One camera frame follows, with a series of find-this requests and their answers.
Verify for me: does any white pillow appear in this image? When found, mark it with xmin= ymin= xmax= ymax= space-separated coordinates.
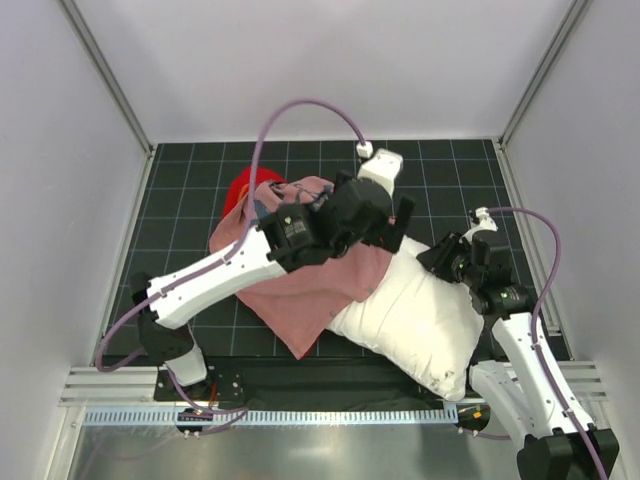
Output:
xmin=328 ymin=237 xmax=484 ymax=402

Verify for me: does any red cartoon print pillowcase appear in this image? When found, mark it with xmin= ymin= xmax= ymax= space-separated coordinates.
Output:
xmin=237 ymin=167 xmax=392 ymax=359

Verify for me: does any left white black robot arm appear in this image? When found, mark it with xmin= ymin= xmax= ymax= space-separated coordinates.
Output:
xmin=141 ymin=167 xmax=405 ymax=401

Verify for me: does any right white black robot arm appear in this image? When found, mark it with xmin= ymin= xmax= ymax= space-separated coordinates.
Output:
xmin=417 ymin=232 xmax=619 ymax=479

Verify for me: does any black grid cutting mat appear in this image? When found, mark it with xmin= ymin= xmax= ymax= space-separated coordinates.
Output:
xmin=92 ymin=139 xmax=571 ymax=366

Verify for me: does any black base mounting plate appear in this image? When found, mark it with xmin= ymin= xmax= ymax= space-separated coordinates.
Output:
xmin=152 ymin=355 xmax=511 ymax=414

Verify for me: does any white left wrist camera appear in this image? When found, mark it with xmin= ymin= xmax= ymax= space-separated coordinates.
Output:
xmin=356 ymin=149 xmax=404 ymax=197

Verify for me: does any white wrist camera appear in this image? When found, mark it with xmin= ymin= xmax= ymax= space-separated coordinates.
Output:
xmin=356 ymin=149 xmax=404 ymax=197
xmin=463 ymin=207 xmax=498 ymax=243

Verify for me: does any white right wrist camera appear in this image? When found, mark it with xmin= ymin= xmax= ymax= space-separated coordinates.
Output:
xmin=463 ymin=207 xmax=498 ymax=243

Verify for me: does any right aluminium frame post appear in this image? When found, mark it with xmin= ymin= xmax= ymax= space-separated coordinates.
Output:
xmin=498 ymin=0 xmax=593 ymax=150

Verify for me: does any aluminium frame post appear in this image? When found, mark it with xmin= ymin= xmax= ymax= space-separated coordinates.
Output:
xmin=57 ymin=0 xmax=154 ymax=156
xmin=498 ymin=0 xmax=593 ymax=150

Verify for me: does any white slotted cable duct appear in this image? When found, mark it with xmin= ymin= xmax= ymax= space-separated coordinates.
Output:
xmin=83 ymin=404 xmax=458 ymax=427

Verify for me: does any aluminium front rail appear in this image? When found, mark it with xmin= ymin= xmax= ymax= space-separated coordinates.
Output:
xmin=58 ymin=361 xmax=607 ymax=407

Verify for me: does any left aluminium frame post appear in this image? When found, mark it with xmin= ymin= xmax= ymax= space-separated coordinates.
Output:
xmin=57 ymin=0 xmax=154 ymax=156

